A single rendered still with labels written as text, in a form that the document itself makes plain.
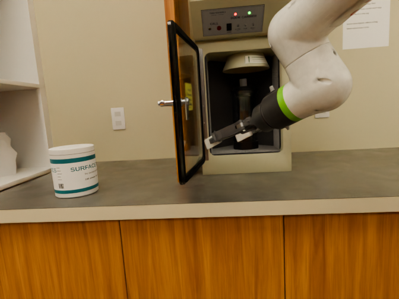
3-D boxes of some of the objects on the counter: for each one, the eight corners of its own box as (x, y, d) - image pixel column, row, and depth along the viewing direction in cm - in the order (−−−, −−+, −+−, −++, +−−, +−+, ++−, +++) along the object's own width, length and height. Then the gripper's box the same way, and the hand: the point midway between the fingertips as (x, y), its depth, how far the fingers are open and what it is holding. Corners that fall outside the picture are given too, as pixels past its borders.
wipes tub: (69, 187, 94) (63, 144, 91) (105, 185, 92) (100, 142, 90) (45, 199, 81) (38, 150, 79) (87, 197, 80) (81, 148, 77)
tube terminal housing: (205, 162, 124) (195, -19, 113) (277, 158, 121) (274, -26, 110) (202, 175, 99) (187, -54, 88) (292, 171, 96) (289, -65, 85)
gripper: (294, 96, 76) (244, 125, 93) (233, 104, 62) (186, 136, 79) (304, 121, 75) (252, 145, 92) (244, 134, 61) (195, 160, 78)
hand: (224, 139), depth 84 cm, fingers open, 12 cm apart
